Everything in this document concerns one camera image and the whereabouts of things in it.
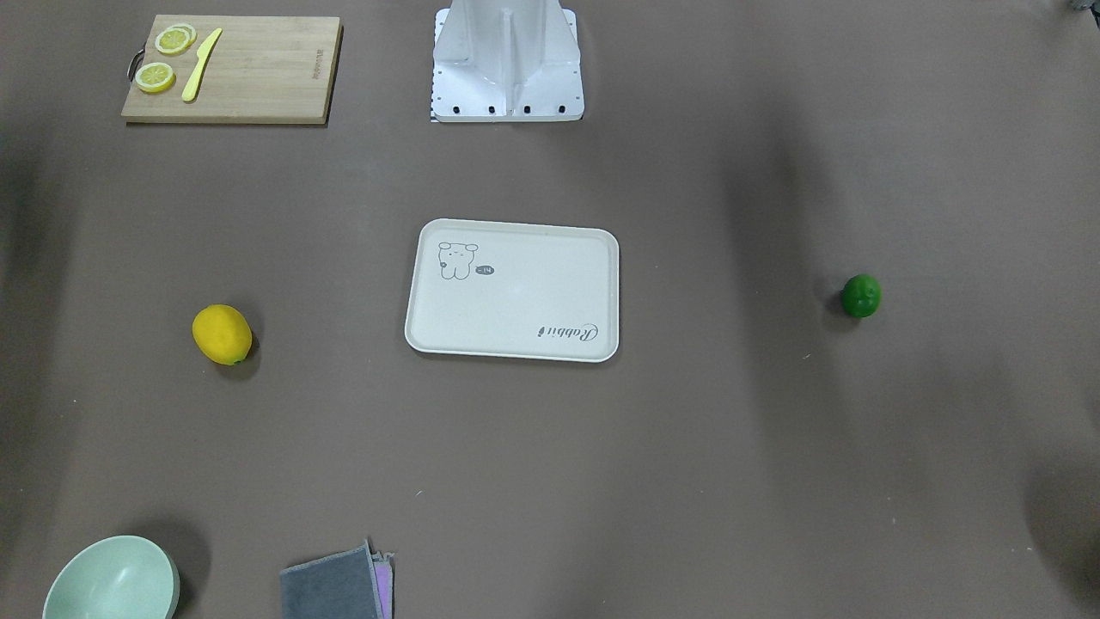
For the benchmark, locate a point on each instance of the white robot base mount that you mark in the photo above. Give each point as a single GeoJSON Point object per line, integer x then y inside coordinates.
{"type": "Point", "coordinates": [506, 61]}

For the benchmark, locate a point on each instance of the grey folded cloth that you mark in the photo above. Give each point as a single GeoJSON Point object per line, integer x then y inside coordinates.
{"type": "Point", "coordinates": [353, 584]}

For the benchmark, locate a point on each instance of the white rabbit tray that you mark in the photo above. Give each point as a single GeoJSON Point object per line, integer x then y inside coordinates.
{"type": "Point", "coordinates": [513, 290]}

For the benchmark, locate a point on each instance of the yellow plastic knife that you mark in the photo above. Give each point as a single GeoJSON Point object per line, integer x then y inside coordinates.
{"type": "Point", "coordinates": [190, 90]}

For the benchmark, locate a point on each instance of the lemon slice upper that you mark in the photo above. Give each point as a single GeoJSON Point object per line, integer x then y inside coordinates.
{"type": "Point", "coordinates": [175, 39]}

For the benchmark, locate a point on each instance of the wooden cutting board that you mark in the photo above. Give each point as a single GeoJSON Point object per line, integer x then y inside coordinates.
{"type": "Point", "coordinates": [264, 70]}

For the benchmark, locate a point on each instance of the lemon slice lower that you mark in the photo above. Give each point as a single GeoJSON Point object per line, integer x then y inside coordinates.
{"type": "Point", "coordinates": [155, 77]}

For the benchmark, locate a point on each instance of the lemon slice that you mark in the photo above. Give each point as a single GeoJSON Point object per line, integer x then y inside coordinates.
{"type": "Point", "coordinates": [155, 77]}
{"type": "Point", "coordinates": [175, 39]}

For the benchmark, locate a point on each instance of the yellow lemon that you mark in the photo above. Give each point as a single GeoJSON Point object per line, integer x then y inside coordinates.
{"type": "Point", "coordinates": [222, 334]}

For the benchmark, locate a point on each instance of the green lime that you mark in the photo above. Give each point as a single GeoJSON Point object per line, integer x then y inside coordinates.
{"type": "Point", "coordinates": [861, 296]}

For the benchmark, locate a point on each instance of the mint green bowl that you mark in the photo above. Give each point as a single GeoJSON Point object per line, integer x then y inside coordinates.
{"type": "Point", "coordinates": [116, 577]}

